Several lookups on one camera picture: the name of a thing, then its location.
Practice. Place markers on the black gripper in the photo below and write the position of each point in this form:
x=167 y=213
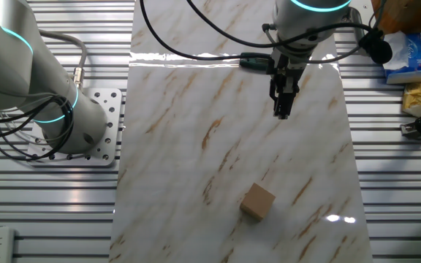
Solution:
x=287 y=67

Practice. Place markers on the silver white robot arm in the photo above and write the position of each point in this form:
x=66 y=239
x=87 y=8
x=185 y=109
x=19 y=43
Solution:
x=13 y=55

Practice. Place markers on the small brown cardboard block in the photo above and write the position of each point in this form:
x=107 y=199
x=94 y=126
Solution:
x=257 y=201

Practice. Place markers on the white marble pattern mat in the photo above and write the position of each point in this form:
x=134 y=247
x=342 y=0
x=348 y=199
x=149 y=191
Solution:
x=177 y=146

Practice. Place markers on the blue tissue pack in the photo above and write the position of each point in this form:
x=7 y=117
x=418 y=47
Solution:
x=411 y=55

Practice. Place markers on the brown cardboard box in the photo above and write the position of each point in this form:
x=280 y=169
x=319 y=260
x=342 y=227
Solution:
x=408 y=14

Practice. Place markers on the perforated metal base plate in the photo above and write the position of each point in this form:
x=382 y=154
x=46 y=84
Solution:
x=111 y=109

